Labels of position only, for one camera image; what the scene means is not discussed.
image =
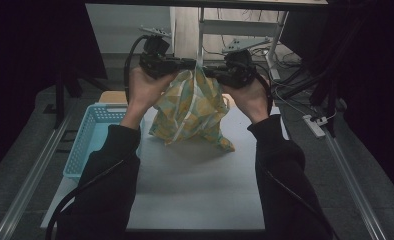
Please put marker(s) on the person's right hand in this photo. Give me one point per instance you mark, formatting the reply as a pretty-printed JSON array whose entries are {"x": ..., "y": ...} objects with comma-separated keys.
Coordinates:
[{"x": 251, "y": 100}]

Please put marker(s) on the light blue plastic basket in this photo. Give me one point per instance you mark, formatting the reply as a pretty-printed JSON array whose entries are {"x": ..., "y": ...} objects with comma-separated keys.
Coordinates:
[{"x": 91, "y": 133}]

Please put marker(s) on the white metal desk frame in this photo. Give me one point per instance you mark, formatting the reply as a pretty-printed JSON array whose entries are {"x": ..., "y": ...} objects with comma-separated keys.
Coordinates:
[{"x": 268, "y": 28}]

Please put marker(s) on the person's left hand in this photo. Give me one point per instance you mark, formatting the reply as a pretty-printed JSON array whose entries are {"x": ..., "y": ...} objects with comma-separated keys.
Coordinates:
[{"x": 145, "y": 90}]

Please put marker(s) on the white cabinet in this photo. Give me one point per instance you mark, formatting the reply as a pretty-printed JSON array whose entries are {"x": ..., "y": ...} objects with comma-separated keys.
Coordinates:
[{"x": 118, "y": 30}]

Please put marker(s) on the aluminium floor rail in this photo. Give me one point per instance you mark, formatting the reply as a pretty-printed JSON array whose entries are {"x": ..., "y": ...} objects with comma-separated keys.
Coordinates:
[
  {"x": 31, "y": 180},
  {"x": 355, "y": 186}
]

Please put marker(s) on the black metal stand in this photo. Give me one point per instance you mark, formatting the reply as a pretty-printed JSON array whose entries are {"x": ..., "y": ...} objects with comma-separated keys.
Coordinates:
[
  {"x": 60, "y": 100},
  {"x": 321, "y": 86}
]

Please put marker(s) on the white table mat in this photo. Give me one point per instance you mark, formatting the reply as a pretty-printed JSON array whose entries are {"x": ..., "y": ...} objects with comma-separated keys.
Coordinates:
[{"x": 198, "y": 186}]

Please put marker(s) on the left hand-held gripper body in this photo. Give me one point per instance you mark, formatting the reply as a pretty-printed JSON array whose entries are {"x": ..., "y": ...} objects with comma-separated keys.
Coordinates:
[{"x": 156, "y": 61}]

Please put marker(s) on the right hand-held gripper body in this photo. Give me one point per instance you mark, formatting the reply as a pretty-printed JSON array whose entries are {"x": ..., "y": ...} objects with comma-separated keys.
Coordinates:
[{"x": 236, "y": 70}]

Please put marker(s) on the green orange floral tote bag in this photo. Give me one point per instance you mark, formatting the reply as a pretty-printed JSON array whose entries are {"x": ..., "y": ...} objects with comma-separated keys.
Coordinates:
[{"x": 191, "y": 110}]

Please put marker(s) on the white power strip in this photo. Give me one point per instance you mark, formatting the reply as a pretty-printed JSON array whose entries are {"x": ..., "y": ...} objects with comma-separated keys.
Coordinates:
[{"x": 314, "y": 126}]

